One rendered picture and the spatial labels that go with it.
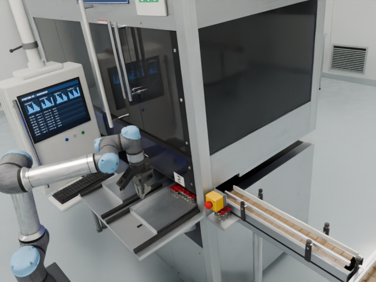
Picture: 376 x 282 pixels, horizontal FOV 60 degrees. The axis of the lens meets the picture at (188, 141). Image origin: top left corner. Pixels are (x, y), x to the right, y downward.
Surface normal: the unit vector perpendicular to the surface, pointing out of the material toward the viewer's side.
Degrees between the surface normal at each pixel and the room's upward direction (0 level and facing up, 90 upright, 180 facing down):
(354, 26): 90
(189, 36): 90
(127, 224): 0
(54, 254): 0
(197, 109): 90
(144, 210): 0
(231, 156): 90
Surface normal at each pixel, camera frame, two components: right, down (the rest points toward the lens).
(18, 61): 0.63, 0.30
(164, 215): -0.11, -0.88
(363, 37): -0.77, 0.37
